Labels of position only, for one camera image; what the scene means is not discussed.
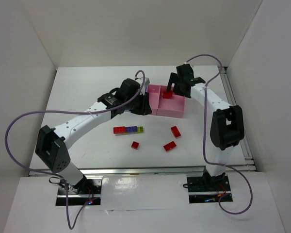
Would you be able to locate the purple lego brick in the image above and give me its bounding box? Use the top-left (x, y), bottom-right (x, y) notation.
top-left (125, 126), bottom-right (138, 133)

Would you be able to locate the aluminium rail front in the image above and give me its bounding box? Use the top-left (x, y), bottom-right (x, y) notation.
top-left (29, 166), bottom-right (255, 177)

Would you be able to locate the lime green lego brick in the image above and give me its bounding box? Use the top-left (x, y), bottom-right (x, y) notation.
top-left (137, 126), bottom-right (144, 133)

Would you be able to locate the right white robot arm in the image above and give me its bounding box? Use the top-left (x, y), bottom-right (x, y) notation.
top-left (167, 64), bottom-right (244, 191)

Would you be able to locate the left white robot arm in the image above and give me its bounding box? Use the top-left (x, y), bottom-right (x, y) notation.
top-left (35, 78), bottom-right (152, 194)

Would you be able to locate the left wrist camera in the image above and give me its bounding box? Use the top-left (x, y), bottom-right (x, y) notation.
top-left (135, 77), bottom-right (150, 96)

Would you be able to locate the red lego brick far right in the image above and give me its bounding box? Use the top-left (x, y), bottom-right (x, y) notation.
top-left (171, 126), bottom-right (181, 138)

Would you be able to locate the aluminium rail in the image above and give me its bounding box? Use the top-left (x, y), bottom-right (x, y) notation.
top-left (220, 67), bottom-right (255, 166)
top-left (29, 166), bottom-right (255, 177)

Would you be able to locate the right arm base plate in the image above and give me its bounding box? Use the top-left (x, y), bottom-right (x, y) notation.
top-left (182, 176), bottom-right (233, 204)

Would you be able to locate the red lego brick front right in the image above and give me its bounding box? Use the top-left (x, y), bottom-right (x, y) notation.
top-left (163, 141), bottom-right (177, 152)

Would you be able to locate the red rounded lego brick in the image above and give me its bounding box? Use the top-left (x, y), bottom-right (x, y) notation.
top-left (162, 91), bottom-right (173, 100)

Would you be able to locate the small pink bin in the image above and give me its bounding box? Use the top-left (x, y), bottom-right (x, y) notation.
top-left (147, 84), bottom-right (161, 116)

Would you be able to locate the red long lego brick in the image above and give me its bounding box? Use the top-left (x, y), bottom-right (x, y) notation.
top-left (113, 126), bottom-right (126, 134)

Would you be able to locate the aluminium rail right side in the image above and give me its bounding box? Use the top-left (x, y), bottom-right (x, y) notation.
top-left (220, 67), bottom-right (255, 166)

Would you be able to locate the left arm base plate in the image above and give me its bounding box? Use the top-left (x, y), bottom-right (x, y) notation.
top-left (49, 177), bottom-right (102, 206)

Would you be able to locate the small red lego brick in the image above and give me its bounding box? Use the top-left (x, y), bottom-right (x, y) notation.
top-left (131, 141), bottom-right (140, 150)

